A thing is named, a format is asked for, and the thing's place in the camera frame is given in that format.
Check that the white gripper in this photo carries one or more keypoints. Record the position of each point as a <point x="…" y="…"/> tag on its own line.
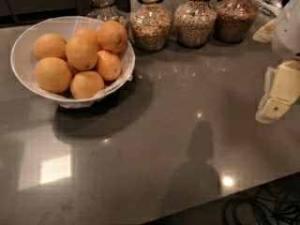
<point x="288" y="32"/>

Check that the back hidden orange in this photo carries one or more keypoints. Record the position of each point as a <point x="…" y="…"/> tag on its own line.
<point x="90" y="34"/>

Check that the clear plastic bag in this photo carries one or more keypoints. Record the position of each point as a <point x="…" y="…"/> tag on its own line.
<point x="269" y="8"/>

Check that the glass grain jar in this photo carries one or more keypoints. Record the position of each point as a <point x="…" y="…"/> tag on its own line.
<point x="194" y="21"/>
<point x="234" y="19"/>

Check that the leftmost glass jar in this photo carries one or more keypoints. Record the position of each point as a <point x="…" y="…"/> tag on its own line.
<point x="106" y="10"/>

